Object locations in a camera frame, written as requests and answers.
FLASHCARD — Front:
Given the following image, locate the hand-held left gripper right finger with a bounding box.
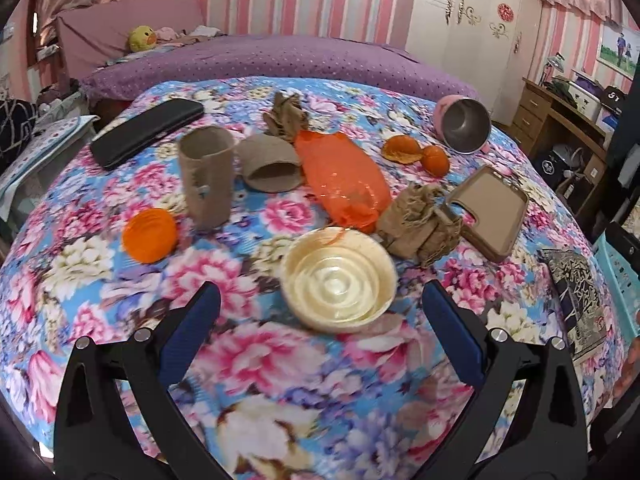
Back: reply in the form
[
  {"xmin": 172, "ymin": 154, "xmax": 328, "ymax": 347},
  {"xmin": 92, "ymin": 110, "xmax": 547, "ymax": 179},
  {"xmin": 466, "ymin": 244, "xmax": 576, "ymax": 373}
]
[{"xmin": 422, "ymin": 280, "xmax": 591, "ymax": 480}]

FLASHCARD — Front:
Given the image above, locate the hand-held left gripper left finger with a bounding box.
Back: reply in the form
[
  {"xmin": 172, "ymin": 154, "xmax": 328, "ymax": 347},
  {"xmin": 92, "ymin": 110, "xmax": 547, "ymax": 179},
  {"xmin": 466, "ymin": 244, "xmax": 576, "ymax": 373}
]
[{"xmin": 52, "ymin": 281, "xmax": 223, "ymax": 480}]

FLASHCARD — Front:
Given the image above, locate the orange peel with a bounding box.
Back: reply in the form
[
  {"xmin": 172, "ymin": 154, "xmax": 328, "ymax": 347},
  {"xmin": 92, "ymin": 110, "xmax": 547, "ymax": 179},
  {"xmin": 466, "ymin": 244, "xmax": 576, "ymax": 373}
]
[{"xmin": 382, "ymin": 135, "xmax": 422, "ymax": 165}]

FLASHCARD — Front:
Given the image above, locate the orange plastic bag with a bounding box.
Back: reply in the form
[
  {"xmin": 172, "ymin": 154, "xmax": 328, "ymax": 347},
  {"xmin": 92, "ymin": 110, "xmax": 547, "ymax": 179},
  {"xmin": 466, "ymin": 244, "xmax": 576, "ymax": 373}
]
[{"xmin": 294, "ymin": 130, "xmax": 393, "ymax": 233}]

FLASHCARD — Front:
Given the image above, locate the orange round lid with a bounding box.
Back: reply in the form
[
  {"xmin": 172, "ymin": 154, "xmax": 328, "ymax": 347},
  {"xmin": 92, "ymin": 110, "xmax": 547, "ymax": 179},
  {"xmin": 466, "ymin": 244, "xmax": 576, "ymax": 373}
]
[{"xmin": 122, "ymin": 208, "xmax": 178, "ymax": 264}]

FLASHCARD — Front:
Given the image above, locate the crumpled brown paper bag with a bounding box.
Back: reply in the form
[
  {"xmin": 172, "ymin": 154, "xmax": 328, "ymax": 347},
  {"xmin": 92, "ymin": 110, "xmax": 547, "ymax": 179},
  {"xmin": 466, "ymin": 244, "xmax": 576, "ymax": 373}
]
[{"xmin": 376, "ymin": 182, "xmax": 463, "ymax": 268}]

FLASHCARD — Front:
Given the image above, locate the cream plastic bowl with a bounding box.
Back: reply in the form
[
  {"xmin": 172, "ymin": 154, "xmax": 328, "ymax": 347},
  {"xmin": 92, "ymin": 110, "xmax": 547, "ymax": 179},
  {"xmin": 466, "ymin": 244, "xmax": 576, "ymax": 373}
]
[{"xmin": 280, "ymin": 227, "xmax": 398, "ymax": 333}]

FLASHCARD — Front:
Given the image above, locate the dark patterned cloth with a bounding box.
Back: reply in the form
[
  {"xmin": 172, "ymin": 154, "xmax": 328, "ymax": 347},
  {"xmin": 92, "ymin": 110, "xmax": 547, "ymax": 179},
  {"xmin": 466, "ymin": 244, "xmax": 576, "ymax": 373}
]
[{"xmin": 540, "ymin": 247, "xmax": 608, "ymax": 361}]

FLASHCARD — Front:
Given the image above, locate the brown phone case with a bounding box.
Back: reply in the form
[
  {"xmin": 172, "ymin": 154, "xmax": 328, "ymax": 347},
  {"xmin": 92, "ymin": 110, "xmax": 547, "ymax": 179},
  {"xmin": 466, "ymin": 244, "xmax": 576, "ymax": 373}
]
[{"xmin": 446, "ymin": 165, "xmax": 530, "ymax": 263}]

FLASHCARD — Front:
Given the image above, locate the tall cardboard tube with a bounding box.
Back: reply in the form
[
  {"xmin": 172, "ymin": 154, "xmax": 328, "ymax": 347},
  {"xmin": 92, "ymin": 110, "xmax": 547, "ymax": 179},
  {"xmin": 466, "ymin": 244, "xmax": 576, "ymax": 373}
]
[{"xmin": 178, "ymin": 126, "xmax": 237, "ymax": 231}]

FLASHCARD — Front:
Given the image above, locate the mandarin orange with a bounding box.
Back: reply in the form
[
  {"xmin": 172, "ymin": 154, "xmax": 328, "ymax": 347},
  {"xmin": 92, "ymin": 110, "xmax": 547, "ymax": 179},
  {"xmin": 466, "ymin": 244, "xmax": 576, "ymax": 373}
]
[{"xmin": 421, "ymin": 145, "xmax": 451, "ymax": 177}]

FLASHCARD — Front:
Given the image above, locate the teal plastic basket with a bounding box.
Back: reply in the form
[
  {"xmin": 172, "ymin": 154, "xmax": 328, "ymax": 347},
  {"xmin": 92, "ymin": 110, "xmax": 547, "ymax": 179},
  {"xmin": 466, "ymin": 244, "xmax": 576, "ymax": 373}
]
[{"xmin": 597, "ymin": 232, "xmax": 640, "ymax": 341}]

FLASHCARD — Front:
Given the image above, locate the short cardboard tube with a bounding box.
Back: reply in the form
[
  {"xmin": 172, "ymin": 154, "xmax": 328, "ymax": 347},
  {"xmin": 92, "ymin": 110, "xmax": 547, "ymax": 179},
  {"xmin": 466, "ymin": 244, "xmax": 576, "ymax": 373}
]
[{"xmin": 237, "ymin": 133, "xmax": 305, "ymax": 193}]

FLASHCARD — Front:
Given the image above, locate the black phone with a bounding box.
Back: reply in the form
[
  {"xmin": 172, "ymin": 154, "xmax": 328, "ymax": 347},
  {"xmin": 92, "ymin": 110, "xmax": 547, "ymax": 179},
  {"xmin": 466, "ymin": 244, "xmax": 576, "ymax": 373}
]
[{"xmin": 90, "ymin": 98, "xmax": 205, "ymax": 171}]

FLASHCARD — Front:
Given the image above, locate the pink metal cup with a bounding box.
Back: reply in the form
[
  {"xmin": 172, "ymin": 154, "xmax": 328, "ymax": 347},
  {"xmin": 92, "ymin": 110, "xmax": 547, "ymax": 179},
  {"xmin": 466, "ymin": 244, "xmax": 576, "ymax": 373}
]
[{"xmin": 434, "ymin": 94, "xmax": 493, "ymax": 154}]

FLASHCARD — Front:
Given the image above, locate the crumpled brown paper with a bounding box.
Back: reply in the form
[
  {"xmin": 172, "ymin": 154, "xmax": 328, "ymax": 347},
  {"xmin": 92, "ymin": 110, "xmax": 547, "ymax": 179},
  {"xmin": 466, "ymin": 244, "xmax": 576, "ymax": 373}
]
[{"xmin": 262, "ymin": 91, "xmax": 311, "ymax": 142}]

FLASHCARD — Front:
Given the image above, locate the polka dot cushion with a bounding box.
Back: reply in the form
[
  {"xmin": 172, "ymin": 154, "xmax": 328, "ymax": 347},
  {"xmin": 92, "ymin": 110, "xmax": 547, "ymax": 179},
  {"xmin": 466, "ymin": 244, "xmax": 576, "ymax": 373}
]
[{"xmin": 0, "ymin": 115, "xmax": 103, "ymax": 201}]

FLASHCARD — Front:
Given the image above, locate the wooden desk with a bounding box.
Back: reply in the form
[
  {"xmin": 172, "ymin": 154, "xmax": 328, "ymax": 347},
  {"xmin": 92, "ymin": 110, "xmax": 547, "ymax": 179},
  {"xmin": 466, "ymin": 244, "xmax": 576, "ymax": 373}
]
[{"xmin": 511, "ymin": 77, "xmax": 616, "ymax": 216}]

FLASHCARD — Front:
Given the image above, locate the black patterned cushion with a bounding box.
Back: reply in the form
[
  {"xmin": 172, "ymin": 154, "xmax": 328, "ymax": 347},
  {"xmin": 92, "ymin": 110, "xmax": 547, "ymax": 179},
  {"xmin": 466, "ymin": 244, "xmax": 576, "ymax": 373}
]
[{"xmin": 0, "ymin": 97, "xmax": 40, "ymax": 173}]

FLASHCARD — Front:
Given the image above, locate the white storage box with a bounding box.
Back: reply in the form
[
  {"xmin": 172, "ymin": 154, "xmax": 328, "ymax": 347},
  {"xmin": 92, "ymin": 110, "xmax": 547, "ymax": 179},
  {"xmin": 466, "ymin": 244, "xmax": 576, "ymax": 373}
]
[{"xmin": 567, "ymin": 80, "xmax": 608, "ymax": 121}]

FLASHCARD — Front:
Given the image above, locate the desk lamp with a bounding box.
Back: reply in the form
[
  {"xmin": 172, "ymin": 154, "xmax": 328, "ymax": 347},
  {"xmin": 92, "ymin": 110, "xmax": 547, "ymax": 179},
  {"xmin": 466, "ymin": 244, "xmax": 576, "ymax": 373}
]
[{"xmin": 542, "ymin": 52, "xmax": 566, "ymax": 83}]

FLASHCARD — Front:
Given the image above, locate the purple dotted bed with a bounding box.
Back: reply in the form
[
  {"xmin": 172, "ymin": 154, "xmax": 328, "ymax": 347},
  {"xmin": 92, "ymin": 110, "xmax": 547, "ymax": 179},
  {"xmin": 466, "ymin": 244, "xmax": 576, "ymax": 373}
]
[{"xmin": 80, "ymin": 35, "xmax": 493, "ymax": 126}]

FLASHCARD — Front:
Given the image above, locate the pile of clothes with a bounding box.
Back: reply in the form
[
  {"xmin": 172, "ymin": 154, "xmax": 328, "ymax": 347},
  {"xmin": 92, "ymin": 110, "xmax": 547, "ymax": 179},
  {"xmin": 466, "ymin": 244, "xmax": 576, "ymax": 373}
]
[{"xmin": 156, "ymin": 25, "xmax": 226, "ymax": 47}]

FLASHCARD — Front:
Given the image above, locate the yellow duck plush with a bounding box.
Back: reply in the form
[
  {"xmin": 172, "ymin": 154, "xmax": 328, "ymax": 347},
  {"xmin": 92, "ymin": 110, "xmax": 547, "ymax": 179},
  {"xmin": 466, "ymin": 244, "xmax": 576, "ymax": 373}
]
[{"xmin": 128, "ymin": 25, "xmax": 158, "ymax": 53}]

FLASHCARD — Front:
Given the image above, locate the white wardrobe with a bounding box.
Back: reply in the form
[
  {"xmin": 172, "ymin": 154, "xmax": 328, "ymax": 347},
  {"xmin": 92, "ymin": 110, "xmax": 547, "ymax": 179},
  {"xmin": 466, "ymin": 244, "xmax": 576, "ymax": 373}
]
[{"xmin": 405, "ymin": 0, "xmax": 543, "ymax": 128}]

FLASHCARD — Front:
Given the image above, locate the pink bed headboard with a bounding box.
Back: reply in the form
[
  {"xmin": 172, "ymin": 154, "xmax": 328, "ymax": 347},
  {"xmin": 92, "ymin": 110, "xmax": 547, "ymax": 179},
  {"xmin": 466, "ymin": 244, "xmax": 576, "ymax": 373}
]
[{"xmin": 55, "ymin": 0, "xmax": 206, "ymax": 81}]

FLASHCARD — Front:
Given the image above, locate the framed wall picture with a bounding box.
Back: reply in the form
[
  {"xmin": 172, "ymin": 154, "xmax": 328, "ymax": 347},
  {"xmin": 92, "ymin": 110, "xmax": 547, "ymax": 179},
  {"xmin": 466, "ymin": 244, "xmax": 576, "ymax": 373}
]
[{"xmin": 596, "ymin": 22, "xmax": 640, "ymax": 81}]

